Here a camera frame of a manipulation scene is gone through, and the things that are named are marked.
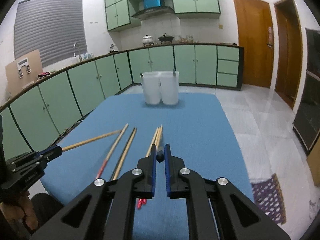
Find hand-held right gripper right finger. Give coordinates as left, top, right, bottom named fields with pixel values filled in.
left=164, top=144, right=292, bottom=240

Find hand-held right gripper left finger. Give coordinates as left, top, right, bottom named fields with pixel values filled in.
left=30, top=146, right=157, bottom=240

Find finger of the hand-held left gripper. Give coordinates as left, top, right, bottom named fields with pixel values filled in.
left=37, top=145, right=63, bottom=157
left=43, top=150, right=63, bottom=162

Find black utensil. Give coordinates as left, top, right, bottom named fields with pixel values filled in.
left=156, top=134, right=165, bottom=163

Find dark wooden chopstick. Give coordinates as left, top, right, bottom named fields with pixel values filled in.
left=110, top=127, right=137, bottom=181

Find light wooden chopstick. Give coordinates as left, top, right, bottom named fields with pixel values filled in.
left=62, top=129, right=123, bottom=152

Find white two-compartment utensil holder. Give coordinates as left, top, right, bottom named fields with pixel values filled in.
left=140, top=70, right=180, bottom=106

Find person's left hand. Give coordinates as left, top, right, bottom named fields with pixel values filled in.
left=0, top=191, right=35, bottom=231

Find dark cloth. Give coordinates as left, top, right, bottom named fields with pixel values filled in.
left=31, top=192, right=66, bottom=232

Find blue table mat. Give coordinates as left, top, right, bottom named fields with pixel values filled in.
left=41, top=92, right=255, bottom=240

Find green lower kitchen cabinets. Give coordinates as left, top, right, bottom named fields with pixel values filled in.
left=0, top=42, right=244, bottom=160

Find green kitchen cabinets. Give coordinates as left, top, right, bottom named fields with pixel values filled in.
left=0, top=42, right=244, bottom=160
left=104, top=0, right=222, bottom=32

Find cardboard sheet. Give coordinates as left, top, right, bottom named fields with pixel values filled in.
left=5, top=49, right=43, bottom=95

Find purple patterned rug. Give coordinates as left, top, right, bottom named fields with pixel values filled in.
left=251, top=174, right=287, bottom=224

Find metal sink faucet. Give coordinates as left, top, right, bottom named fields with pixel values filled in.
left=73, top=42, right=82, bottom=62

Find grey window blind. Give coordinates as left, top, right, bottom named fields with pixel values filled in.
left=14, top=0, right=88, bottom=68

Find row of glass jars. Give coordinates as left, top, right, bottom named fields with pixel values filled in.
left=175, top=35, right=198, bottom=43

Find brown wooden furniture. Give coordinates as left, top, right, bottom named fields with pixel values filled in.
left=307, top=150, right=320, bottom=186

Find closed wooden door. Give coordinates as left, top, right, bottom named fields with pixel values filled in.
left=232, top=0, right=273, bottom=88

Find dark glass cabinet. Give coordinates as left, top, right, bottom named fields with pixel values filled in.
left=293, top=27, right=320, bottom=155

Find range hood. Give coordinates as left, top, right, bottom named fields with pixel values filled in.
left=132, top=6, right=175, bottom=20

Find green upper kitchen cabinets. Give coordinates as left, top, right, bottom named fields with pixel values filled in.
left=104, top=0, right=222, bottom=32

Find white plastic bracket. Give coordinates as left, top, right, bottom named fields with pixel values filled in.
left=16, top=57, right=32, bottom=78

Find wooden door frame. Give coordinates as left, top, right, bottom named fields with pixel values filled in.
left=274, top=0, right=303, bottom=110

